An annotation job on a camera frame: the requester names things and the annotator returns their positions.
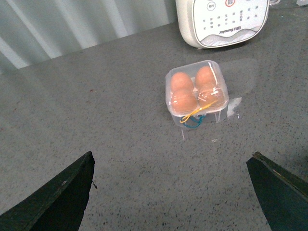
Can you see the blue rubber band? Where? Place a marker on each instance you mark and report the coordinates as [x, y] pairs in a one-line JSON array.
[[194, 122]]

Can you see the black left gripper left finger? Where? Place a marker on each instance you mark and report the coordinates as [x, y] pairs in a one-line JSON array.
[[58, 205]]

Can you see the yellow rubber band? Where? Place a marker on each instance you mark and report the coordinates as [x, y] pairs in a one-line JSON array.
[[186, 117]]

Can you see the clear plastic egg box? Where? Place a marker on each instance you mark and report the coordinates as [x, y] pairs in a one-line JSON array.
[[212, 114]]

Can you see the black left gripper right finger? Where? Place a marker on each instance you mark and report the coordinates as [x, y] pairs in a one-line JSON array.
[[282, 195]]

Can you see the brown egg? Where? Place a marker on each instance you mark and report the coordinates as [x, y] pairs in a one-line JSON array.
[[204, 77], [181, 81], [214, 97], [183, 101]]

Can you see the white Joyoung soymilk machine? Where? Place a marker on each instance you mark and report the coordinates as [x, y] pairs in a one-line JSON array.
[[207, 24]]

